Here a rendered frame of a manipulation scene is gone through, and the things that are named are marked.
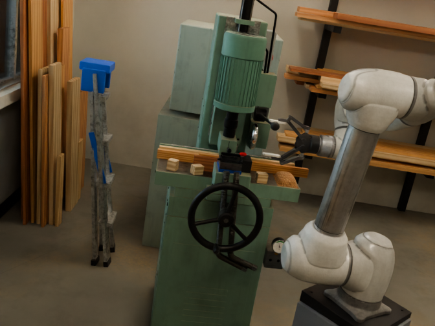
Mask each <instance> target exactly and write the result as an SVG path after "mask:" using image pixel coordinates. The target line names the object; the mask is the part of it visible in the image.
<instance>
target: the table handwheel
mask: <svg viewBox="0 0 435 326"><path fill-rule="evenodd" d="M220 190H233V191H234V193H233V194H232V198H231V200H230V202H229V205H228V203H227V202H226V207H225V208H222V209H221V210H220V211H219V213H218V215H217V217H216V218H212V219H207V220H203V221H196V222H195V212H196V210H197V207H198V206H199V203H200V202H201V201H202V200H203V199H204V198H205V197H206V196H208V195H210V194H211V193H214V192H216V191H220ZM238 192H240V193H242V194H244V195H245V196H246V197H247V198H249V200H250V201H251V202H252V203H253V205H254V208H255V210H256V222H255V225H254V228H253V230H252V232H251V233H250V234H249V235H248V236H247V237H246V236H245V235H244V234H243V233H242V232H241V231H240V230H239V229H238V227H237V226H236V225H235V224H234V223H233V222H234V217H233V213H232V212H231V209H232V206H233V204H234V201H235V199H236V196H237V194H238ZM216 222H218V223H219V225H220V226H222V227H225V228H226V227H229V226H230V227H231V228H232V229H233V230H234V231H235V232H236V233H237V234H238V235H239V236H240V237H241V238H242V239H243V240H242V241H240V242H238V243H235V244H230V245H220V244H218V246H219V252H234V251H236V250H240V249H242V248H244V247H246V246H247V245H249V244H250V243H251V242H253V241H254V240H255V238H256V237H257V235H258V234H259V232H260V230H261V228H262V224H263V208H262V205H261V203H260V201H259V199H258V198H257V196H256V195H255V194H254V193H253V192H252V191H251V190H249V189H248V188H246V187H245V186H242V185H240V184H236V183H232V182H221V183H217V184H213V185H211V186H209V187H207V188H205V189H203V190H202V191H200V192H199V193H198V194H197V195H196V196H195V198H194V199H193V201H192V203H191V205H190V207H189V210H188V227H189V229H190V232H191V234H192V235H193V237H194V239H195V240H196V241H197V242H198V243H199V244H201V245H202V246H204V247H205V248H207V249H209V250H213V246H214V243H211V242H210V241H207V240H206V239H205V238H204V237H203V236H202V235H201V234H200V233H199V231H198V230H197V227H196V226H199V225H202V224H208V223H216Z"/></svg>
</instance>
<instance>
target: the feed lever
mask: <svg viewBox="0 0 435 326"><path fill-rule="evenodd" d="M266 116H267V110H266V109H262V108H260V107H258V106H257V107H256V108H255V110H254V115H253V120H254V121H259V122H264V121H266V122H267V123H268V124H270V125H271V129H272V130H273V131H277V130H279V128H280V124H279V123H278V122H270V121H269V119H268V118H266Z"/></svg>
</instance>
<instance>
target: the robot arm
mask: <svg viewBox="0 0 435 326"><path fill-rule="evenodd" d="M434 118H435V79H429V80H426V79H424V78H417V77H413V76H407V75H404V74H401V73H400V72H394V71H388V70H383V69H371V68H368V69H357V70H354V71H351V72H349V73H347V74H346V75H345V76H344V77H343V78H342V80H341V81H340V84H339V88H338V99H337V103H336V105H335V115H334V125H335V132H334V136H329V135H320V136H318V135H310V134H308V132H309V130H310V127H309V126H306V125H304V124H302V123H301V122H299V121H298V120H297V119H295V118H294V117H292V116H291V115H289V116H288V118H287V119H284V118H279V119H278V120H273V119H269V121H270V122H278V123H279V124H285V125H287V124H289V126H290V127H291V128H292V129H293V131H294V132H295V133H296V134H297V135H298V136H297V137H296V142H295V147H294V148H293V149H291V150H290V151H288V152H286V153H284V154H283V155H281V156H280V155H278V154H273V153H264V152H263V153H262V154H263V155H264V156H268V157H271V158H272V159H274V160H279V162H280V165H284V164H288V163H290V162H294V161H296V160H304V153H312V154H317V156H319V157H327V158H333V159H335V160H336V161H335V164H334V167H333V171H332V173H331V177H330V179H329V182H328V185H327V188H326V191H325V194H324V196H323V199H322V202H321V205H320V208H319V211H318V213H317V217H316V219H315V220H312V221H310V222H308V223H307V224H306V225H305V226H304V228H303V229H302V230H301V231H300V232H299V234H298V235H292V236H291V237H289V238H288V239H287V240H286V241H285V243H284V244H283V246H282V250H281V264H282V267H283V269H284V270H285V271H286V272H287V273H288V274H289V275H291V276H293V277H295V278H297V279H299V280H301V281H305V282H308V283H314V284H319V285H336V286H339V287H338V288H334V289H326V290H325V291H324V295H325V296H326V297H327V298H329V299H331V300H332V301H334V302H335V303H336V304H337V305H338V306H339V307H341V308H342V309H343V310H345V311H346V312H347V313H348V314H349V315H350V316H351V317H352V318H353V319H354V320H355V321H356V322H359V323H363V322H364V321H365V320H368V319H370V318H374V317H377V316H381V315H383V314H390V313H391V311H392V310H391V308H390V307H388V306H386V305H385V304H383V303H382V299H383V296H384V294H385V292H386V290H387V288H388V285H389V283H390V280H391V277H392V273H393V271H394V264H395V252H394V249H393V246H392V243H391V241H390V240H389V239H388V238H387V237H385V236H383V235H381V234H379V233H376V232H363V233H361V234H359V235H357V236H356V237H355V239H354V240H350V241H348V238H347V236H346V233H345V231H344V229H345V227H346V224H347V222H348V219H349V217H350V213H351V211H352V208H353V205H354V203H355V200H356V198H357V195H358V192H359V190H360V188H361V184H362V183H363V179H364V176H365V174H366V171H367V169H368V166H369V163H370V161H371V158H372V155H373V153H374V150H375V147H376V145H377V142H378V139H379V137H380V134H381V133H382V132H384V131H397V130H400V129H404V128H408V127H415V126H417V125H420V124H424V123H427V122H429V121H431V120H433V119H434ZM291 120H292V121H294V122H295V123H297V124H298V125H299V126H301V127H302V128H304V131H305V133H302V134H300V133H299V132H298V130H297V129H296V127H295V126H294V125H293V124H292V123H291V122H290V121H291ZM298 151H299V152H301V154H299V155H298V156H295V157H291V158H287V157H289V156H290V155H292V154H293V153H296V152H298ZM285 158H287V159H285ZM284 159H285V160H284Z"/></svg>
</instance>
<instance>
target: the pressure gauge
mask: <svg viewBox="0 0 435 326"><path fill-rule="evenodd" d="M284 243H285V240H284V239H283V238H281V237H277V238H275V239H273V241H272V243H271V246H272V249H273V251H274V254H275V255H278V254H281V250H282V246H283V244H284ZM279 245H280V248H279Z"/></svg>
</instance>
